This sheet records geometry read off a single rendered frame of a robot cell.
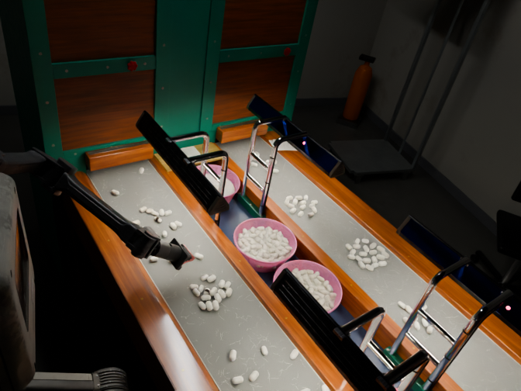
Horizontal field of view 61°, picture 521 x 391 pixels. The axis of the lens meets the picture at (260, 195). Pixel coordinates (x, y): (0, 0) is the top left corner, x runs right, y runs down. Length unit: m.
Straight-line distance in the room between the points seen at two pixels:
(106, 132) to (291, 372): 1.29
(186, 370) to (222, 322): 0.23
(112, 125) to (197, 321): 0.99
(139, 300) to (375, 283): 0.92
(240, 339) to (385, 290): 0.64
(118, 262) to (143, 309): 0.24
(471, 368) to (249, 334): 0.78
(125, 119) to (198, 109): 0.37
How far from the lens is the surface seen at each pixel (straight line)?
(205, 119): 2.31
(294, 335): 1.58
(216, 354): 1.52
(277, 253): 1.86
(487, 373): 1.83
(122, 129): 2.15
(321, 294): 1.75
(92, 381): 1.42
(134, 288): 1.64
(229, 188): 2.16
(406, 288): 1.93
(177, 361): 1.47
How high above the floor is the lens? 2.02
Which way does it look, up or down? 37 degrees down
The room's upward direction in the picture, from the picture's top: 12 degrees clockwise
